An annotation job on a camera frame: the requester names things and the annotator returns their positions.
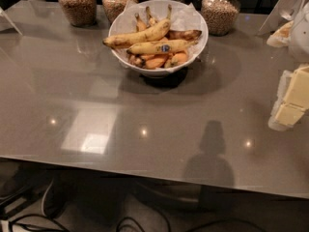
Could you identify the stickered front yellow banana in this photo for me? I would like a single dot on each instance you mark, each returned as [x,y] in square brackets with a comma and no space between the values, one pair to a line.
[160,47]

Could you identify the small back middle banana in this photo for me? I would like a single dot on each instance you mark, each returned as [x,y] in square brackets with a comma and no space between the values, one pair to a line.
[152,21]

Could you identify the small back left banana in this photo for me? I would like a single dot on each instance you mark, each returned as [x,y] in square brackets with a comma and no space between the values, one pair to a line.
[140,24]

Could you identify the white bowl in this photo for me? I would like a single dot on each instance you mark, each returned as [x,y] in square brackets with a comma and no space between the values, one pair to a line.
[135,63]

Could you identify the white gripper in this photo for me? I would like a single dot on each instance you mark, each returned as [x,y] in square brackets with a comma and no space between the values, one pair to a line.
[300,38]

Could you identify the left glass jar of grains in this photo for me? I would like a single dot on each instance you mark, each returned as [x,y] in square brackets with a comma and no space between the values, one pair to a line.
[80,13]

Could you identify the long top yellow banana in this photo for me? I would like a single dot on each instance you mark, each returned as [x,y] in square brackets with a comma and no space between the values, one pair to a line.
[153,33]

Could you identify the brown right banana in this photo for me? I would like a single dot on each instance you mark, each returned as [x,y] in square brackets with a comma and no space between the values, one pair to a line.
[188,35]

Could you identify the orange fruit in bowl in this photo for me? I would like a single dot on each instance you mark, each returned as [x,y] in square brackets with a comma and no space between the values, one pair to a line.
[165,61]

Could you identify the small banana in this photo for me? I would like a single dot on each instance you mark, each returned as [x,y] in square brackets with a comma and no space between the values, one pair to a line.
[152,21]
[140,24]

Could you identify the right glass jar of grains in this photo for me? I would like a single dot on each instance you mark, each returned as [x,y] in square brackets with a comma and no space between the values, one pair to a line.
[220,15]

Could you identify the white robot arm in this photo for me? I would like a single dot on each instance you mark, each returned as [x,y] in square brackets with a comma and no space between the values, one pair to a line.
[295,36]

